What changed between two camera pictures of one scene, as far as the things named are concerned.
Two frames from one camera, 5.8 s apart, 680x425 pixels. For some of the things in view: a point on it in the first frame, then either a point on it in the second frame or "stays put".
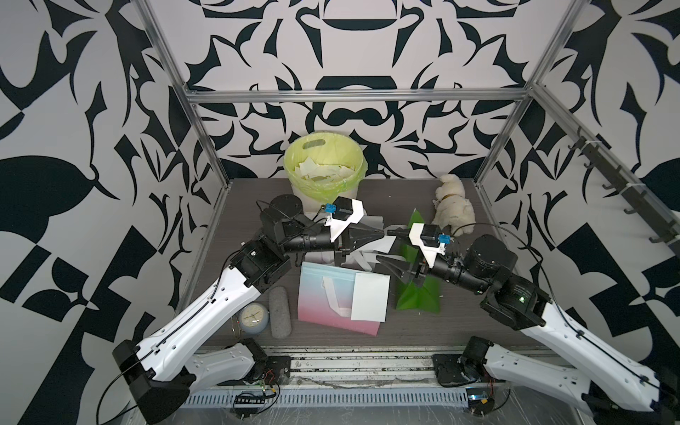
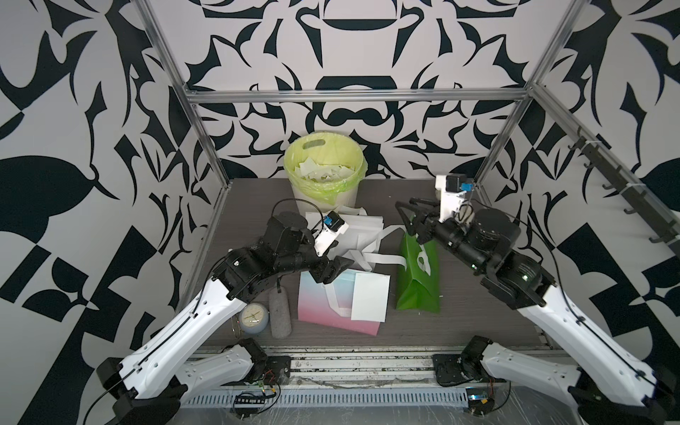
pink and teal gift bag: x=326 y=295 stays put
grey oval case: x=279 y=311 stays put
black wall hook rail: x=665 y=229 stays put
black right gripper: x=400 y=266 to x=427 y=230
